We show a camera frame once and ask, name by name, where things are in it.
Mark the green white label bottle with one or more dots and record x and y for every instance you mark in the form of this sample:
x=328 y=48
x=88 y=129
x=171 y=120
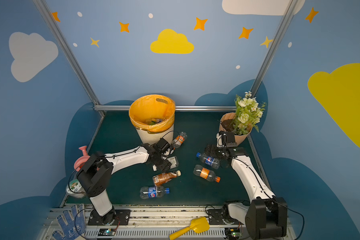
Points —
x=174 y=162

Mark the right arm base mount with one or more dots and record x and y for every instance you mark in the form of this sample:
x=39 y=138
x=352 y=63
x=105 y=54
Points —
x=220 y=216

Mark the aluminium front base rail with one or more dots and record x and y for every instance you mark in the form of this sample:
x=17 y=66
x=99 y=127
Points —
x=159 y=222

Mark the clear bottle orange label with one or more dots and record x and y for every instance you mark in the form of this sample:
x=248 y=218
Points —
x=179 y=140

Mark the green soda bottle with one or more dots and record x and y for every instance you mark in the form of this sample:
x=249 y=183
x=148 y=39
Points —
x=152 y=122

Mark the front pepsi bottle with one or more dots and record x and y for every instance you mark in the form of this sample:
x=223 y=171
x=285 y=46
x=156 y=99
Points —
x=153 y=192

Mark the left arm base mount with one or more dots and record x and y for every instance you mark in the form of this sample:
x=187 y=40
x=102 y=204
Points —
x=113 y=218

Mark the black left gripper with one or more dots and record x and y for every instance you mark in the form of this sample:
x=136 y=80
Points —
x=162 y=160

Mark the yellow toy shovel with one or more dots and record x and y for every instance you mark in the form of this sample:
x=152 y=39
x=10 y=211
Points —
x=198 y=225

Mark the right aluminium frame post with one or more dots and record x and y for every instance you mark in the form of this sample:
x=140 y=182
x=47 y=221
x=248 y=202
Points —
x=278 y=37

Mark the left aluminium frame post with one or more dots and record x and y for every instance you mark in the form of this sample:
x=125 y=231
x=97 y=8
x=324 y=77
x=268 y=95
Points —
x=47 y=15

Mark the orange band bottle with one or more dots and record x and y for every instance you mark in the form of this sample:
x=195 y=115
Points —
x=206 y=174

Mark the white ribbed trash bin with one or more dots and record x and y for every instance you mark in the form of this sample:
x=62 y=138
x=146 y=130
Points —
x=152 y=138

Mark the aluminium frame post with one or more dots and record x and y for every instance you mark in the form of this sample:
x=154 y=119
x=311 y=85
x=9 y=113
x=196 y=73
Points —
x=278 y=37
x=47 y=15

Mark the pink ribbed flower pot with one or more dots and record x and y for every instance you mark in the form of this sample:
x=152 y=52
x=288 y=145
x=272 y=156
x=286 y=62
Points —
x=227 y=125

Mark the artificial white flower plant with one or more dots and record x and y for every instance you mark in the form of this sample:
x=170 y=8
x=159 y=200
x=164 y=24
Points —
x=248 y=114

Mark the orange bin liner bag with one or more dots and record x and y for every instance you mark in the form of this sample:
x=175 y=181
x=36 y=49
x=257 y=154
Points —
x=153 y=107

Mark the pepsi bottle near right arm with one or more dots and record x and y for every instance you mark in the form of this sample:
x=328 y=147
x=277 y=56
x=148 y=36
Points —
x=208 y=160

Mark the pink watering can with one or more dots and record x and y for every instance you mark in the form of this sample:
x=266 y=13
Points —
x=79 y=163

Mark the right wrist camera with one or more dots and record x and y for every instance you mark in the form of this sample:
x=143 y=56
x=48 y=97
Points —
x=226 y=140

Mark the blue white knit glove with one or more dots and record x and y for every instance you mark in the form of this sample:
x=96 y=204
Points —
x=72 y=224

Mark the aluminium back frame rail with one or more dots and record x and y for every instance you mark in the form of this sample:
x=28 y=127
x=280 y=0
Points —
x=115 y=108

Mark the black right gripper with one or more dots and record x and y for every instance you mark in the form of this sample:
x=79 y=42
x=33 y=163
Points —
x=214 y=151

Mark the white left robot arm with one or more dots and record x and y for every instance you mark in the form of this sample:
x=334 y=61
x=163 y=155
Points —
x=95 y=174

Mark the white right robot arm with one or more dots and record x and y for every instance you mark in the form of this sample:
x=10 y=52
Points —
x=266 y=216

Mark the brown tea bottle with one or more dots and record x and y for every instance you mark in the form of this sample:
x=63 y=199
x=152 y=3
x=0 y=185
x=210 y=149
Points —
x=163 y=178

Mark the white green paper cup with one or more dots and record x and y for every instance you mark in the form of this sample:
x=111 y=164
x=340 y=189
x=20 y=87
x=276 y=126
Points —
x=75 y=189

